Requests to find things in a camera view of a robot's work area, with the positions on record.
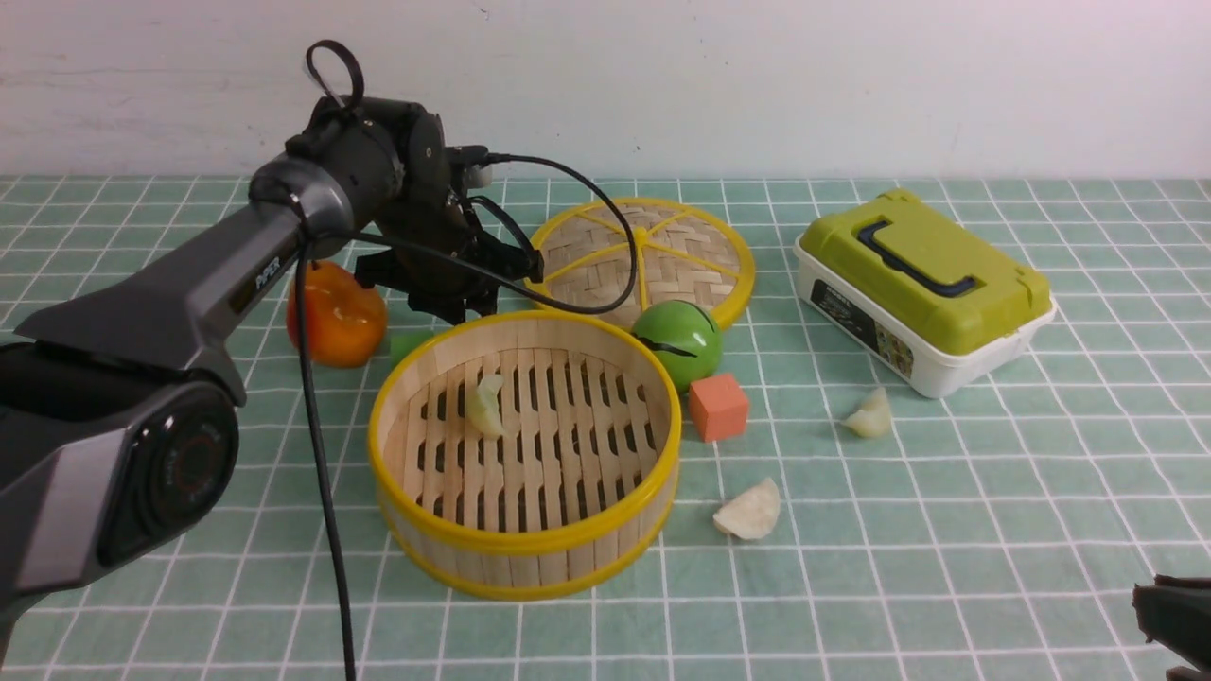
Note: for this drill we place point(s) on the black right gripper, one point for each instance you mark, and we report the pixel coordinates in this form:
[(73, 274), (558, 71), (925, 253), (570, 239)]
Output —
[(1175, 612)]

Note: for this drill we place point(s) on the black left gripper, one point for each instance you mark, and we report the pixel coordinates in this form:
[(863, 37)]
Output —
[(447, 260)]

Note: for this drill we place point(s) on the pale green dumpling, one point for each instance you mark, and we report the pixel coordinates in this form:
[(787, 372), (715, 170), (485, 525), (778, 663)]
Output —
[(482, 407)]

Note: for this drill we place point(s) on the bamboo steamer tray yellow rim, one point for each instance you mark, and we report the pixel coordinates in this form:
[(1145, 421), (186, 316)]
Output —
[(578, 488)]

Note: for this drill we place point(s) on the white dumpling front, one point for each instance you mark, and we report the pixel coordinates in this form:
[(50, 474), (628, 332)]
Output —
[(753, 514)]

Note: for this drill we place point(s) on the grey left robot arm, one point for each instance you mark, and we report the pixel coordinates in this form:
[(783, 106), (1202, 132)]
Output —
[(120, 406)]

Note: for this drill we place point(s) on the woven bamboo steamer lid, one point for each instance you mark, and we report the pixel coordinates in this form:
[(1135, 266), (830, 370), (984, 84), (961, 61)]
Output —
[(684, 253)]

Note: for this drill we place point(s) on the small green block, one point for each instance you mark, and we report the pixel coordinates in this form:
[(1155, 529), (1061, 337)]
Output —
[(404, 343)]

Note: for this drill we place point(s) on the orange red toy pear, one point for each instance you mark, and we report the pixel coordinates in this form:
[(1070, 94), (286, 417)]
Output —
[(345, 322)]

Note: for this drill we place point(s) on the green toy apple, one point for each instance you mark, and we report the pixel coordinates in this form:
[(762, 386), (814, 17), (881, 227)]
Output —
[(684, 337)]

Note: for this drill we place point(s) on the orange foam cube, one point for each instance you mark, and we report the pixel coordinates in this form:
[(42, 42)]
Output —
[(719, 407)]

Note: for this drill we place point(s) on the green checkered tablecloth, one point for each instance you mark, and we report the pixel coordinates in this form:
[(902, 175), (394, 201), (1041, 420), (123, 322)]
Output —
[(993, 535)]

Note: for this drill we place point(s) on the green lid white storage box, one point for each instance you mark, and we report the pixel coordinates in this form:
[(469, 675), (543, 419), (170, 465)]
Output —
[(933, 301)]

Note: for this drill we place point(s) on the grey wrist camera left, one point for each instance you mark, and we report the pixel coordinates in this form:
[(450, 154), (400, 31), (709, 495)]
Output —
[(469, 167)]

